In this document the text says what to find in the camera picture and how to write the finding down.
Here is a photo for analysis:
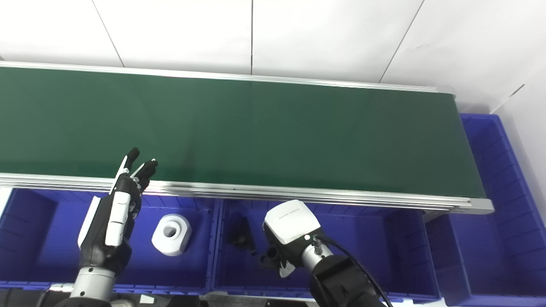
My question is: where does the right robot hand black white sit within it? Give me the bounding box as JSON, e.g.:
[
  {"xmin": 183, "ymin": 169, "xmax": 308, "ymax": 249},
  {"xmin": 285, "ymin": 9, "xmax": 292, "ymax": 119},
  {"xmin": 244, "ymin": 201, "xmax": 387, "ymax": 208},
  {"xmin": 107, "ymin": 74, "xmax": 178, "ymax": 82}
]
[{"xmin": 261, "ymin": 200, "xmax": 329, "ymax": 278}]

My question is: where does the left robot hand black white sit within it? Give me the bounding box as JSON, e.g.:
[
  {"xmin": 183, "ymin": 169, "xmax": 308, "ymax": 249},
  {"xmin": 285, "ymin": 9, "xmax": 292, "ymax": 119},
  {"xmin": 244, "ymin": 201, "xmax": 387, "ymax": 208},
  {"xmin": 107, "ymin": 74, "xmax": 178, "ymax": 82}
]
[{"xmin": 78, "ymin": 148, "xmax": 159, "ymax": 273}]

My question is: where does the black flange part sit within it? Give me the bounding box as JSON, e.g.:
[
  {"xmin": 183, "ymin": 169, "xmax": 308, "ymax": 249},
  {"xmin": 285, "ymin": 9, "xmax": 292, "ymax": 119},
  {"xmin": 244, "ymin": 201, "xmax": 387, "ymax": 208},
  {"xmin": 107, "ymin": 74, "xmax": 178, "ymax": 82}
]
[{"xmin": 259, "ymin": 246, "xmax": 282, "ymax": 269}]

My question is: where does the black metal part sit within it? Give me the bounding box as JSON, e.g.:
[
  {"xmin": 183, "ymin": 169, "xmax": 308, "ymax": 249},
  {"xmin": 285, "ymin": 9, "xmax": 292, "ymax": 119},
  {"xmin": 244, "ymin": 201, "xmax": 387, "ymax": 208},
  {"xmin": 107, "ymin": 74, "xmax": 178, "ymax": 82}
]
[{"xmin": 226, "ymin": 217, "xmax": 258, "ymax": 256}]

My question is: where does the white round plastic part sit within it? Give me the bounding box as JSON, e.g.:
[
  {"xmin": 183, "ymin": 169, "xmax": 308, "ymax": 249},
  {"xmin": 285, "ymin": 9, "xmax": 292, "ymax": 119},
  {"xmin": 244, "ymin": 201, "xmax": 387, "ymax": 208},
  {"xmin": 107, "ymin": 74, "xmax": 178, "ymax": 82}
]
[{"xmin": 151, "ymin": 214, "xmax": 192, "ymax": 257}]

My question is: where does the large blue plastic bin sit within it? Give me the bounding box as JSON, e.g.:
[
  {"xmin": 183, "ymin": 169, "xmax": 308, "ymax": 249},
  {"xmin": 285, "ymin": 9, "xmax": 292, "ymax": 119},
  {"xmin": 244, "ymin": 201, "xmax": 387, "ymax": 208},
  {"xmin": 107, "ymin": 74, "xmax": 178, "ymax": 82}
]
[{"xmin": 427, "ymin": 113, "xmax": 546, "ymax": 307}]

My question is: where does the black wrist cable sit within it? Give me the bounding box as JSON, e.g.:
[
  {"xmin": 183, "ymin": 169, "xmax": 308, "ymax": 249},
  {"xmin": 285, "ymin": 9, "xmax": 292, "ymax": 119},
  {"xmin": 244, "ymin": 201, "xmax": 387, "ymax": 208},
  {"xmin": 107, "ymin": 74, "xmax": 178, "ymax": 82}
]
[{"xmin": 314, "ymin": 236, "xmax": 394, "ymax": 307}]

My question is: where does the green conveyor belt aluminium frame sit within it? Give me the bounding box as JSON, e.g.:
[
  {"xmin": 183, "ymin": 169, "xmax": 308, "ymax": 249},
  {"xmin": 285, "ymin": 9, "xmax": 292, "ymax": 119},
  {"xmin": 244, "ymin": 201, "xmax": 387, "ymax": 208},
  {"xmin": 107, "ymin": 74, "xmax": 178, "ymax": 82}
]
[{"xmin": 0, "ymin": 61, "xmax": 494, "ymax": 215}]

